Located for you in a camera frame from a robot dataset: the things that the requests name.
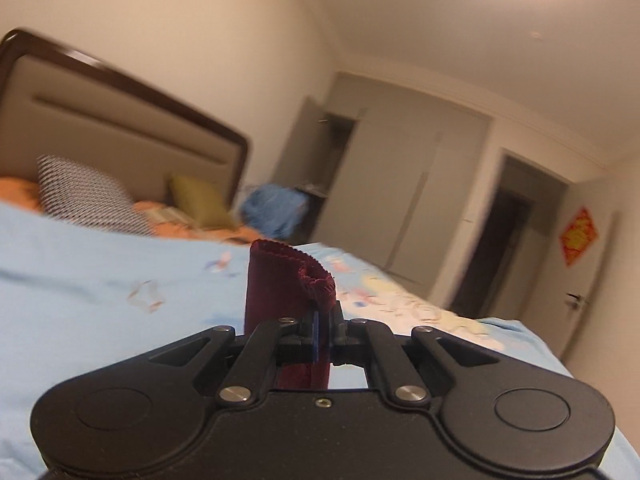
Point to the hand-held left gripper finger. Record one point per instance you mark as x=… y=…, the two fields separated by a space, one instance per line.
x=314 y=332
x=326 y=332

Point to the dark red knit garment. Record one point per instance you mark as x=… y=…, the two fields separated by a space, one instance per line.
x=272 y=285

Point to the dark nightstand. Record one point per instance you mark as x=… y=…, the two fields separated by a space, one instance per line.
x=315 y=210

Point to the blue cloth pile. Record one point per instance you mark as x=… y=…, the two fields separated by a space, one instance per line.
x=275 y=212

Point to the olive green pillow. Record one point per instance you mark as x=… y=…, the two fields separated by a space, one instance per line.
x=200 y=202

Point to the grey wardrobe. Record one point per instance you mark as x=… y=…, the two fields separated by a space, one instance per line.
x=400 y=170

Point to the dark doorway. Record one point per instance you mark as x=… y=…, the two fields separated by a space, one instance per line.
x=500 y=250

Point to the light blue printed blanket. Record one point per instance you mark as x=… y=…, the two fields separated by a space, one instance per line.
x=100 y=310

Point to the black and white patterned pillow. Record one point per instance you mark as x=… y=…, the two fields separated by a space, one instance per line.
x=85 y=195

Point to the white door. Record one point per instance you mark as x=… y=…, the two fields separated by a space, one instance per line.
x=595 y=300

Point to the red door decoration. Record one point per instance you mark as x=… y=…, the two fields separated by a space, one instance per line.
x=579 y=235

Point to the beige headboard with dark frame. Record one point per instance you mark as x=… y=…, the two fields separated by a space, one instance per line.
x=100 y=110

